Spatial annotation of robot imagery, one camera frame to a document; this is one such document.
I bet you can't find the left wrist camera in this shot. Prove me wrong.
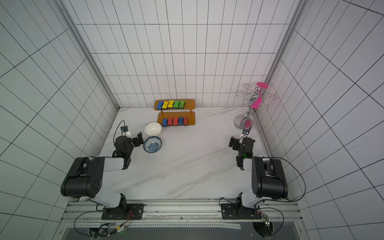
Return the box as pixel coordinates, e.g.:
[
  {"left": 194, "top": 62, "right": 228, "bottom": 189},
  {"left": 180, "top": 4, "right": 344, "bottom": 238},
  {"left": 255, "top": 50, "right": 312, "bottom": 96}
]
[{"left": 120, "top": 126, "right": 132, "bottom": 138}]

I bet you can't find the white bowl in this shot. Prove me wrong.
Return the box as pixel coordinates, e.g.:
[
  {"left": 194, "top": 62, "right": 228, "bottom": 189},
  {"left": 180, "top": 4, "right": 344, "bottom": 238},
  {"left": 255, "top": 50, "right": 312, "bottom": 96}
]
[{"left": 145, "top": 122, "right": 163, "bottom": 137}]

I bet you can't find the yellow eraser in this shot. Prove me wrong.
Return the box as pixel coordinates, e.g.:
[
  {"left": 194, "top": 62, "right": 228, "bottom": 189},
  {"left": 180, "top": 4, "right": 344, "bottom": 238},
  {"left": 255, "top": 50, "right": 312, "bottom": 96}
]
[
  {"left": 167, "top": 100, "right": 175, "bottom": 109},
  {"left": 162, "top": 101, "right": 169, "bottom": 110}
]

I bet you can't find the red eraser lower middle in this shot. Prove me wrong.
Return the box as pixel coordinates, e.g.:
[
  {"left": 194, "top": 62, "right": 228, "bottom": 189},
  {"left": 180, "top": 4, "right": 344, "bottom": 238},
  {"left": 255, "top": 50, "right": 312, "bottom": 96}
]
[{"left": 173, "top": 118, "right": 179, "bottom": 126}]

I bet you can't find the pink object on stand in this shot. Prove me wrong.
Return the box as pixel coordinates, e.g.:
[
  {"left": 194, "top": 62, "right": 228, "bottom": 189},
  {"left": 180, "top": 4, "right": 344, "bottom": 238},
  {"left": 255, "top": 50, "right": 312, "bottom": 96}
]
[{"left": 251, "top": 82, "right": 269, "bottom": 110}]

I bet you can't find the blue patterned bowl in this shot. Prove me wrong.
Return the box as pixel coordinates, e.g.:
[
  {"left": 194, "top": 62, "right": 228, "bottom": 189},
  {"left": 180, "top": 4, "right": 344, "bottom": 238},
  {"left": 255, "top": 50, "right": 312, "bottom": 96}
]
[{"left": 143, "top": 136, "right": 162, "bottom": 154}]

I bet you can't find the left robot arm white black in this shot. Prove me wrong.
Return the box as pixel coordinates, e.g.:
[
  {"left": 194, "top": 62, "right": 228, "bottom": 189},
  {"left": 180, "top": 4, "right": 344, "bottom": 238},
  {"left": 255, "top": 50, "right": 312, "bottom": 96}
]
[{"left": 61, "top": 132, "right": 144, "bottom": 220}]

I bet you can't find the orange two-tier shelf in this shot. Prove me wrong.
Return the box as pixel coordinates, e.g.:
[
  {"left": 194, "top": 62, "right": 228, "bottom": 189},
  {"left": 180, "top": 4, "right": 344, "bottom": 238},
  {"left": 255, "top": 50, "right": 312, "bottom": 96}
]
[{"left": 154, "top": 99, "right": 196, "bottom": 126}]

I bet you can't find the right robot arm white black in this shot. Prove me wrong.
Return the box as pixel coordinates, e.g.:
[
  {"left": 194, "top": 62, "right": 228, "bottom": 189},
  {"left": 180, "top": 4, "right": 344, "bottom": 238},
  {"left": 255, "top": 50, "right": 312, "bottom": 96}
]
[{"left": 229, "top": 137, "right": 289, "bottom": 219}]

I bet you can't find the blue eraser top shelf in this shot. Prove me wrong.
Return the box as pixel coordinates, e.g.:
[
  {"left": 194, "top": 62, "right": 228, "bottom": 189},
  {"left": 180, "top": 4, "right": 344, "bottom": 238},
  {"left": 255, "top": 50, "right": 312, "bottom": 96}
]
[{"left": 156, "top": 101, "right": 164, "bottom": 110}]

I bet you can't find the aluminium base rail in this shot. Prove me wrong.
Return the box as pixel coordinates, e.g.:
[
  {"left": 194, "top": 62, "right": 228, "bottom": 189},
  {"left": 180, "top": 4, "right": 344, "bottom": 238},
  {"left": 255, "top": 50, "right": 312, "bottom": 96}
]
[{"left": 61, "top": 199, "right": 303, "bottom": 230}]

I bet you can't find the green eraser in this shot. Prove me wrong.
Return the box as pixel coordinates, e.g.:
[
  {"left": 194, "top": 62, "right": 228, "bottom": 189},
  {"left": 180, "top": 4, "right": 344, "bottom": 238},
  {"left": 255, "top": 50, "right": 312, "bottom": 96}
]
[
  {"left": 179, "top": 101, "right": 186, "bottom": 110},
  {"left": 173, "top": 101, "right": 180, "bottom": 109}
]

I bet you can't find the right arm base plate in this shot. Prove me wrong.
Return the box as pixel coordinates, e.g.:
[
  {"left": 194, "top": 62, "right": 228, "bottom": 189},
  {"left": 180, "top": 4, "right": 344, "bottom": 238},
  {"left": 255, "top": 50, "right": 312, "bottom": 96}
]
[{"left": 220, "top": 203, "right": 263, "bottom": 220}]

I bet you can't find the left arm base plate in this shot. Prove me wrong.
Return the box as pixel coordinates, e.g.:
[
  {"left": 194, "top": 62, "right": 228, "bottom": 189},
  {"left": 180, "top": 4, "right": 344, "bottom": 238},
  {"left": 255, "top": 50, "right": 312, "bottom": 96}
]
[{"left": 101, "top": 204, "right": 145, "bottom": 220}]

